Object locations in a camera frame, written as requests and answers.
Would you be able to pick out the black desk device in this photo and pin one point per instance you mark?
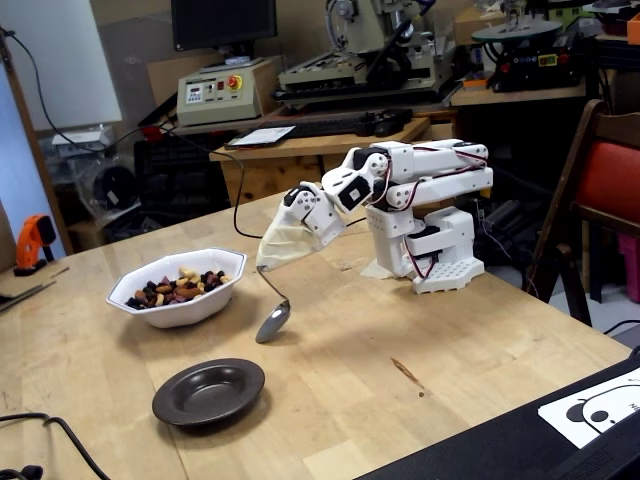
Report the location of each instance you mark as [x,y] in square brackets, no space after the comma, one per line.
[385,122]

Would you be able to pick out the beige tape wrap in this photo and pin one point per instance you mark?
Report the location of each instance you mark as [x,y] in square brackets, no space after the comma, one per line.
[285,247]

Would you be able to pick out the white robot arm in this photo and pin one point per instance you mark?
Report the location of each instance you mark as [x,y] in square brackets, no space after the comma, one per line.
[440,180]

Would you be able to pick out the beige milling machine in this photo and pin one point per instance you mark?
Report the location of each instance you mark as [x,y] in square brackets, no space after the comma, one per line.
[360,30]

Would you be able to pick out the black green scroll saw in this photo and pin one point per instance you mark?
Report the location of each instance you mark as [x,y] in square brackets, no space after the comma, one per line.
[530,65]

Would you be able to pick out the brown plate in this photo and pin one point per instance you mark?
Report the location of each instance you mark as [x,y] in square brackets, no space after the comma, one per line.
[210,395]

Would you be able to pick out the small circuit board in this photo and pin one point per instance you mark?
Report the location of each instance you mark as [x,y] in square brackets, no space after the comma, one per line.
[467,202]

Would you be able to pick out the large black plastic case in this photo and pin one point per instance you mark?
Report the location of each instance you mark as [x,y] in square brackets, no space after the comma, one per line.
[500,450]

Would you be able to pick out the wooden side table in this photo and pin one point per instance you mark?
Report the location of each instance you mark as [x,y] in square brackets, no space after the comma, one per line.
[525,97]

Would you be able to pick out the black computer monitor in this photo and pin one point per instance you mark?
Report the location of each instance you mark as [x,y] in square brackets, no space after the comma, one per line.
[225,22]

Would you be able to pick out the wooden post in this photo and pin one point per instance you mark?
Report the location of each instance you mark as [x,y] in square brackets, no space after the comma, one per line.
[30,135]

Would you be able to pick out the clear plastic bag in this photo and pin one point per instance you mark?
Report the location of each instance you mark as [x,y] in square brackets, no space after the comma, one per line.
[95,170]

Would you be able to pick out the white octagonal bowl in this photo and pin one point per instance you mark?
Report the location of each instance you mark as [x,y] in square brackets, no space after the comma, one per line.
[190,312]

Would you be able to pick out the flat metal file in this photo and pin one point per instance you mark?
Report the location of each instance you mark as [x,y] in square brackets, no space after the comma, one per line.
[30,292]

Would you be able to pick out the black plastic crate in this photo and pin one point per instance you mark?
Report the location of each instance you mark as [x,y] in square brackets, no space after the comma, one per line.
[175,175]

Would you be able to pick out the trail mix nuts and raisins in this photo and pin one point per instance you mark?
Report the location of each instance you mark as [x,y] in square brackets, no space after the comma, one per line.
[175,292]

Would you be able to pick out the orange black printed tool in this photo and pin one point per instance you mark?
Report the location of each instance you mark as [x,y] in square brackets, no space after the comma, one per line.
[31,240]

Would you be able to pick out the wooden chair red cushion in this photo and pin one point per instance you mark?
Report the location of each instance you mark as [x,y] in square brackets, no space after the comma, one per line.
[615,180]

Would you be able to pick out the metal spoon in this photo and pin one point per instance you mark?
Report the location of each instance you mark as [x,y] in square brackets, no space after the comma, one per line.
[272,322]

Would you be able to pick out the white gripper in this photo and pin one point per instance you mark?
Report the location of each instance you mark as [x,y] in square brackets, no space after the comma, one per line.
[320,217]

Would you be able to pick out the white board panel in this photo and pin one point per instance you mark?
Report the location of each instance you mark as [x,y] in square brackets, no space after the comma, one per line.
[65,60]

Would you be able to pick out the brown cardboard box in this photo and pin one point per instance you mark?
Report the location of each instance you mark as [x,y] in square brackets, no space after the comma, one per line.
[470,25]

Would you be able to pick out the pink box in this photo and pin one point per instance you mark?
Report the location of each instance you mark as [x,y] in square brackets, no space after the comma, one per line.
[630,270]

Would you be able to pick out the wooden workbench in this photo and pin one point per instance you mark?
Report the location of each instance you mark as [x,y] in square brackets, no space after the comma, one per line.
[280,175]

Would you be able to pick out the beige control box red button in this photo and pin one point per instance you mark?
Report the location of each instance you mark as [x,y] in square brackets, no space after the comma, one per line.
[220,107]

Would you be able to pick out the white paper sheet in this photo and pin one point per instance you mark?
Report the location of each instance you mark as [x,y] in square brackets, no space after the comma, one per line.
[265,136]

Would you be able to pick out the white panda sticker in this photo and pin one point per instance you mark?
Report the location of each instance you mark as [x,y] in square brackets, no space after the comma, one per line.
[555,412]

